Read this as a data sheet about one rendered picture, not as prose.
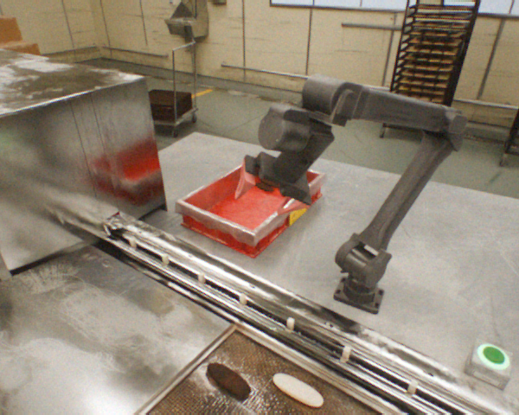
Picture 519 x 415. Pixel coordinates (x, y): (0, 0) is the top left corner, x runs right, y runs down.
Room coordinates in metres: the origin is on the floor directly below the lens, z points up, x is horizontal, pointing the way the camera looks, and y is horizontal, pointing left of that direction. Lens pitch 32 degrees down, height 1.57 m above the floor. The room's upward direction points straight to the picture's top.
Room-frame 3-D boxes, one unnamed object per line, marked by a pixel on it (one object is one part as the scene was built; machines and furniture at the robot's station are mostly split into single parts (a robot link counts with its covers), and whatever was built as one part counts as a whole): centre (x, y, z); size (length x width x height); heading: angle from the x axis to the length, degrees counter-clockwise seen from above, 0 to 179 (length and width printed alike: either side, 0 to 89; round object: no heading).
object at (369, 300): (0.71, -0.27, 0.86); 0.12 x 0.09 x 0.08; 62
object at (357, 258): (0.69, -0.26, 0.94); 0.09 x 0.05 x 0.10; 126
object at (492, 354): (0.48, -0.48, 0.90); 0.04 x 0.04 x 0.02
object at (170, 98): (4.18, 1.06, 0.46); 0.66 x 0.60 x 0.93; 73
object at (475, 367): (0.47, -0.48, 0.84); 0.08 x 0.08 x 0.11; 56
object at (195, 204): (1.14, 0.01, 0.88); 0.49 x 0.34 x 0.10; 145
